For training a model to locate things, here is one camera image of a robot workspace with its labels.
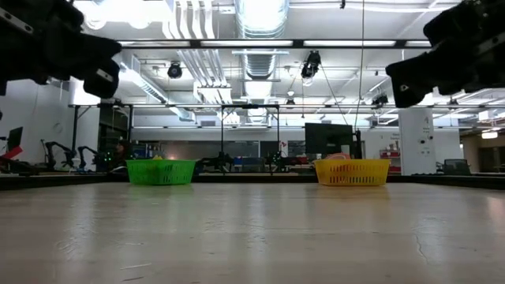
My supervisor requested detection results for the red background object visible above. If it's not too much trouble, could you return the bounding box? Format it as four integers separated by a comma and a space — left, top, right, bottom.
2, 145, 24, 161

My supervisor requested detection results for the silver ceiling duct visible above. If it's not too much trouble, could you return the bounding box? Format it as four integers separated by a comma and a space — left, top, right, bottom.
234, 0, 290, 80

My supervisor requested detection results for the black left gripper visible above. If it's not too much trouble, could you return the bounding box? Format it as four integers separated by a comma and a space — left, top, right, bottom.
0, 0, 123, 100

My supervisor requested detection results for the large black monitor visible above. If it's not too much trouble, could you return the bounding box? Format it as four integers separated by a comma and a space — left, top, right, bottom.
304, 122, 354, 160

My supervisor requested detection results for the red cabinet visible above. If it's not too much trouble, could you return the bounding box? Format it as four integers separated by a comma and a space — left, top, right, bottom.
378, 148, 402, 160

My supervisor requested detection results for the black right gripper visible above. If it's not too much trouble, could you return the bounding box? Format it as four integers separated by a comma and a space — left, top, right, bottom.
385, 0, 505, 109

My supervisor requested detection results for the white pillar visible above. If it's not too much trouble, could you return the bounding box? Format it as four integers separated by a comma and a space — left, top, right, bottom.
398, 106, 437, 174

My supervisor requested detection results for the yellow plastic basket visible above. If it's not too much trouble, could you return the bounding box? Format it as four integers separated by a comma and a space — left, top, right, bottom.
314, 158, 391, 187

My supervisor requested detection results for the black background rig frame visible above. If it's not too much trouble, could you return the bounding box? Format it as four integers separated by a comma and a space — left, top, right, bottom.
69, 103, 282, 174

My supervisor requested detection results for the person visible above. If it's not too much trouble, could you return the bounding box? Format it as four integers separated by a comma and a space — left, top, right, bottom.
114, 140, 129, 161

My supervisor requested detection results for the black overhead beam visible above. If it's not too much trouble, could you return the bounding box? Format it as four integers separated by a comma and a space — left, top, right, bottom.
118, 38, 433, 50

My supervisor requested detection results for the small black monitor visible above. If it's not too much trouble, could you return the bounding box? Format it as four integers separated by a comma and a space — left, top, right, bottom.
6, 125, 24, 154

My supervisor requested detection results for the black ceiling-hung camera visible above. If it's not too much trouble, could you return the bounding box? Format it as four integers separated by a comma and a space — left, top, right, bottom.
370, 92, 390, 107
300, 50, 322, 80
166, 62, 184, 80

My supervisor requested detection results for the green plastic basket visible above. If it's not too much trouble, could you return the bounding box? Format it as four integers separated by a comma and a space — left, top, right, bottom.
125, 159, 197, 186

